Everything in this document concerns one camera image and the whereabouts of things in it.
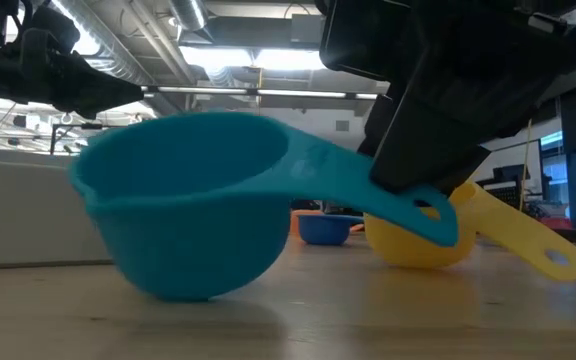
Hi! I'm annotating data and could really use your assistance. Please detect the grey ceiling unit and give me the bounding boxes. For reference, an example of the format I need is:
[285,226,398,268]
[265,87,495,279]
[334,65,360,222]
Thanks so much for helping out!
[290,13,325,45]

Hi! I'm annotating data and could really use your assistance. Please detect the long ceiling light bar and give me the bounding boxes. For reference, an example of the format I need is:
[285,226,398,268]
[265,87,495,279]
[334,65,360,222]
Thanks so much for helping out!
[141,85,380,100]

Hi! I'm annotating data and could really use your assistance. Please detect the black gantry frame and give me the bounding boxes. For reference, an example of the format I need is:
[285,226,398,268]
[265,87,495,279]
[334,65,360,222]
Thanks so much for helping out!
[49,123,92,156]

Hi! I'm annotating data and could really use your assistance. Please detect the large silver ceiling duct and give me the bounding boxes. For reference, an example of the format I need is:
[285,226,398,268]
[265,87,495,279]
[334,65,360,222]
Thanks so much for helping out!
[50,0,179,116]

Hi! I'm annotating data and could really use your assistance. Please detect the blue plastic measuring cup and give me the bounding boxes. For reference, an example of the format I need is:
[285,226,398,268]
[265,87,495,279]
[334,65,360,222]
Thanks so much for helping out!
[297,213,365,247]

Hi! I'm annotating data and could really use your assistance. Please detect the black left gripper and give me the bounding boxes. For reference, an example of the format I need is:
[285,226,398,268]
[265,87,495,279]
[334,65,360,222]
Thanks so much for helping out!
[0,0,145,120]

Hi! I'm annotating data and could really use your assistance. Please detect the orange plastic measuring cup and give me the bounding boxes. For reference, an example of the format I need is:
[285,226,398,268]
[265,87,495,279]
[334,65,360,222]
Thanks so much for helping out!
[289,209,366,237]

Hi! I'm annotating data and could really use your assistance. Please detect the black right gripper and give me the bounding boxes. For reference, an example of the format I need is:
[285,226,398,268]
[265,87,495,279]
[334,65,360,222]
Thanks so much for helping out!
[317,0,576,195]

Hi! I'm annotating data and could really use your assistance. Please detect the small silver ceiling duct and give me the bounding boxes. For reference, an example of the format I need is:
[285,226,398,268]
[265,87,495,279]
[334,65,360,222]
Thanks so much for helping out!
[167,0,210,32]

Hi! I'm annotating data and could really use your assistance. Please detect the grey plastic basket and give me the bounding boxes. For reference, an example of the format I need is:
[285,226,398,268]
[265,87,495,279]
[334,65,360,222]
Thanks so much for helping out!
[0,159,113,270]

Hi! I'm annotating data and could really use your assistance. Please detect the black pegboard cart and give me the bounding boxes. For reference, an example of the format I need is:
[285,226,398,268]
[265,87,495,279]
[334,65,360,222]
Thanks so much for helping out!
[482,180,524,210]

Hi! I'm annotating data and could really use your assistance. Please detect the yellow power cable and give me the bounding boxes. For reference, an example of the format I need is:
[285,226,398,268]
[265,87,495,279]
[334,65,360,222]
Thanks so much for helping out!
[517,118,534,211]

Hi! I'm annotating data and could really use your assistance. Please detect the red and black toolbox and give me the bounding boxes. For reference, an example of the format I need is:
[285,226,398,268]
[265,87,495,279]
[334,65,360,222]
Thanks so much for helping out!
[537,215,573,230]

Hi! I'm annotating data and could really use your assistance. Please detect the black monitor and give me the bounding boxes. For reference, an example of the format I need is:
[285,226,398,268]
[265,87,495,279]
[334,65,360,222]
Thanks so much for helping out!
[491,163,532,184]

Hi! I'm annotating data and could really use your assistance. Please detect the whiteboard with black frame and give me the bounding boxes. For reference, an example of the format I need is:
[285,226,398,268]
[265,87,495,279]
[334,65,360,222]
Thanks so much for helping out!
[475,139,543,199]

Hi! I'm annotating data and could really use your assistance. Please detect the yellow plastic measuring cup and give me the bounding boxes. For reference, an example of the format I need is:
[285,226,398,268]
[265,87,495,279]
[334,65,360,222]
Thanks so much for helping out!
[363,181,576,283]

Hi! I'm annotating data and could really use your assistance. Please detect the teal plastic measuring cup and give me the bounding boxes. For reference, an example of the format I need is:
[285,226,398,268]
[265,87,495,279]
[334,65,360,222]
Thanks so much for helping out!
[67,111,460,303]

